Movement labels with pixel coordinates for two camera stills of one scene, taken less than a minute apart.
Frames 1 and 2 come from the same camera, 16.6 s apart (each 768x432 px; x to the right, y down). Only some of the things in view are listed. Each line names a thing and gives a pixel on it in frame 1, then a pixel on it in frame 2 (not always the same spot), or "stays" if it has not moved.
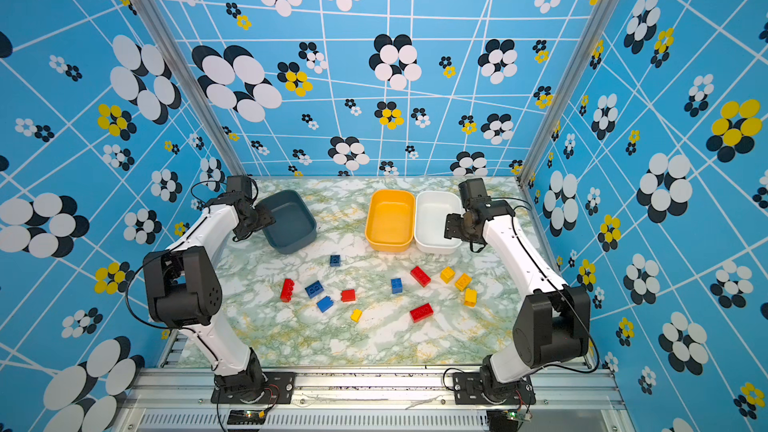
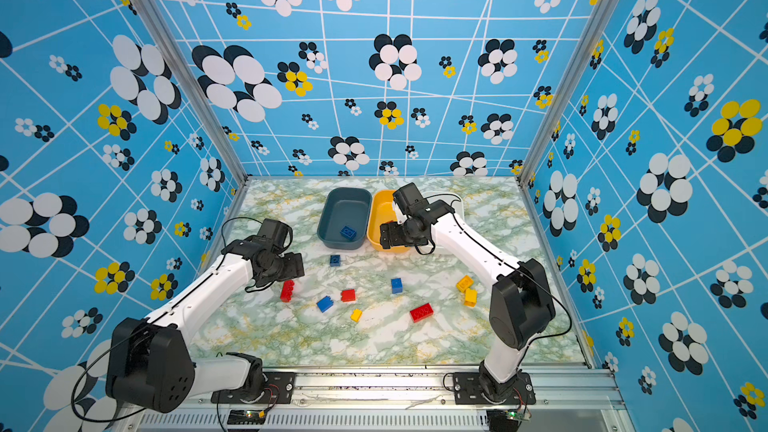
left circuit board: (247, 417) stays
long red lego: (421, 312) stays
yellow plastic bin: (390, 220) stays
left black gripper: (265, 219) -> (295, 268)
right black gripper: (453, 230) -> (393, 227)
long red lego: (286, 289) stays
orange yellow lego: (462, 282) stays
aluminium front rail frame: (375, 400) stays
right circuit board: (505, 421) stays
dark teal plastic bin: (294, 226) -> (344, 218)
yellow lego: (470, 298) stays
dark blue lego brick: (314, 289) -> (348, 232)
